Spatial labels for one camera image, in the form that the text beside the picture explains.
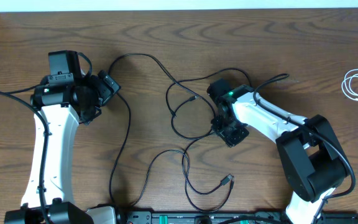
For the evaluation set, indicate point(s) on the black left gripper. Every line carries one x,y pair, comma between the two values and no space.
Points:
107,89

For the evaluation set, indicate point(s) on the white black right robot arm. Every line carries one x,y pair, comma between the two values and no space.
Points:
312,158

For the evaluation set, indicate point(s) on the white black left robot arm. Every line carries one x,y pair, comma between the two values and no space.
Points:
63,100

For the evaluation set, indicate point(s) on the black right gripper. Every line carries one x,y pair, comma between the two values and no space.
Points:
231,141

